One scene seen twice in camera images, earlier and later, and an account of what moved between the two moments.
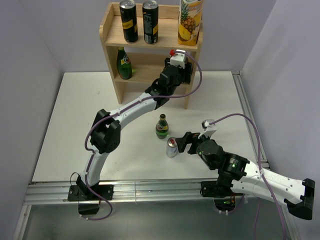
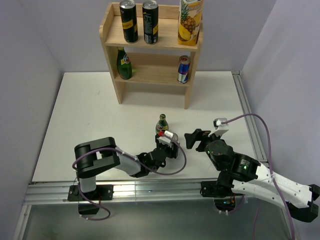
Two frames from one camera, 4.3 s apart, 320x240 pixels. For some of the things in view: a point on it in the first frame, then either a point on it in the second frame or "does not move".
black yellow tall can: [128, 13] does not move
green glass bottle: [162, 127] does not move
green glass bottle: [124, 66] does not move
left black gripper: [186, 77] -> [172, 153]
